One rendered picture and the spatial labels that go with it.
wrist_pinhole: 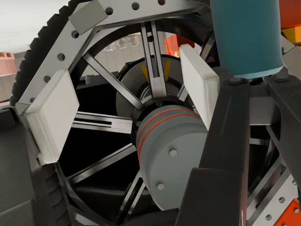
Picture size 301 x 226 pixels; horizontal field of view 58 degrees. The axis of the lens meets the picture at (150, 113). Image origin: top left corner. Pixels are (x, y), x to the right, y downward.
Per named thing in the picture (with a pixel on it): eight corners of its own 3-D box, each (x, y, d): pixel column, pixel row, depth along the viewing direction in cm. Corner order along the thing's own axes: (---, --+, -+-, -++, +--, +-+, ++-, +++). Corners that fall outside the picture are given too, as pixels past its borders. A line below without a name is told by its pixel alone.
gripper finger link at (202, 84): (203, 78, 12) (219, 75, 12) (178, 45, 19) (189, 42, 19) (208, 133, 14) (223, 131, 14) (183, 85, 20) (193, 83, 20)
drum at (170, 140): (128, 110, 54) (142, 174, 57) (132, 139, 34) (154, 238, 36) (196, 95, 55) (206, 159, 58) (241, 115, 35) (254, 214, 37)
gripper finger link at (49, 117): (58, 162, 14) (44, 165, 14) (80, 105, 20) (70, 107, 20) (37, 111, 13) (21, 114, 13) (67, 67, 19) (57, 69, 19)
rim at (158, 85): (48, 41, 74) (88, 207, 84) (16, 32, 51) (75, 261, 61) (225, 11, 78) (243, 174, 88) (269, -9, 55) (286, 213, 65)
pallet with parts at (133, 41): (101, 34, 596) (105, 52, 603) (92, 29, 501) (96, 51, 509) (163, 21, 590) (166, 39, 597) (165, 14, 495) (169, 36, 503)
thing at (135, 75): (107, 65, 94) (125, 152, 100) (106, 65, 86) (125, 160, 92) (197, 49, 96) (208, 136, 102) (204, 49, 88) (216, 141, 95)
